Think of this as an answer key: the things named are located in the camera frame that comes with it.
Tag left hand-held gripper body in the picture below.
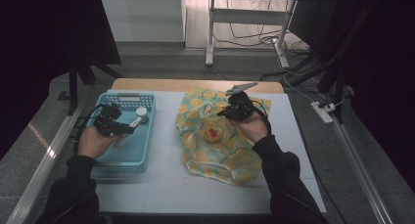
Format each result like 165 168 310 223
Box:
93 104 122 137

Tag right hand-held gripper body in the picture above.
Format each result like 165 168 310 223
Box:
224 81 259 122

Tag white ointment tube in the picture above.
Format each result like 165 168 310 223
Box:
111 116 144 151

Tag blue plastic basket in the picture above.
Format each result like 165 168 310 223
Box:
90 92 157 175

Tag small jar with white lid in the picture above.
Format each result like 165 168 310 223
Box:
135 107 150 124

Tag yellow floral fabric garment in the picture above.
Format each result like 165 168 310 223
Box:
175 85 273 187

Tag person's right hand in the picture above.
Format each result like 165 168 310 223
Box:
229 111 271 145

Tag person's left hand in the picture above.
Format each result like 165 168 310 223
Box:
76 125 120 160

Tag black stand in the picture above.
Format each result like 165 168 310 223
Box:
287 2 373 124
67 52 124 115

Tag white table mat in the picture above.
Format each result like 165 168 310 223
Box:
92 90 327 215

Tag white power strip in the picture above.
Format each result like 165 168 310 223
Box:
310 101 336 125

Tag black curtain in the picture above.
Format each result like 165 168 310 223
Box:
0 0 122 161
334 0 415 193

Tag left hand-held gripper cable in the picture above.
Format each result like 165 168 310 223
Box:
72 103 114 157

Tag hand-held gripper cable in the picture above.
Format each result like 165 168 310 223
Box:
72 103 114 157
250 99 273 136

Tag right hand-held gripper cable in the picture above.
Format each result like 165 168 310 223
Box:
250 99 273 136

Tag white power cable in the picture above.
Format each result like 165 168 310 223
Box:
277 52 346 109

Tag aluminium rail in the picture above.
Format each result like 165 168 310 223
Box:
329 117 396 224
6 85 94 224

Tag black floor cables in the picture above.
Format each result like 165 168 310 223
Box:
213 0 311 56

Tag white desk frame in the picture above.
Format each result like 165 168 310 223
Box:
205 0 299 68

